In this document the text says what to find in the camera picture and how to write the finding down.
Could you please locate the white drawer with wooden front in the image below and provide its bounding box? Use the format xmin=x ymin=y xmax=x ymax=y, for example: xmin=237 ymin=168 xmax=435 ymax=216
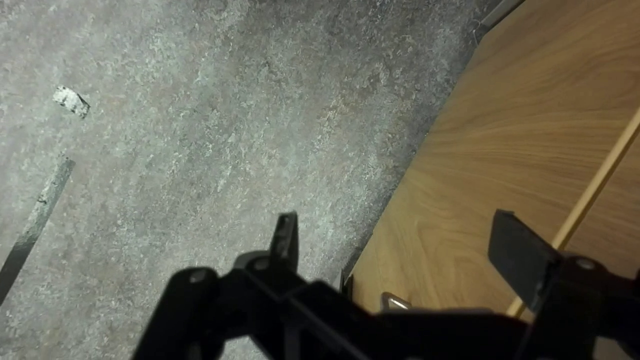
xmin=341 ymin=0 xmax=640 ymax=315

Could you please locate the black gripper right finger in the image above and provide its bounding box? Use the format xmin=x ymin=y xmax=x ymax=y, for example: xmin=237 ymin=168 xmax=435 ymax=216
xmin=485 ymin=208 xmax=562 ymax=312

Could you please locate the small pale floor scrap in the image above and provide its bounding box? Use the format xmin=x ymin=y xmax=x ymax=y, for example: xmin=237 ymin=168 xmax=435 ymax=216
xmin=52 ymin=83 xmax=91 ymax=122

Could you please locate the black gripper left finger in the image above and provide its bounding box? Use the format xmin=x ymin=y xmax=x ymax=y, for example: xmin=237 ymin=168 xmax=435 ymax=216
xmin=268 ymin=211 xmax=300 ymax=270

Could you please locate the dark strip on floor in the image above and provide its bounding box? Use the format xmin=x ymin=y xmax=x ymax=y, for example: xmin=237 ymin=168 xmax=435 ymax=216
xmin=0 ymin=156 xmax=78 ymax=306

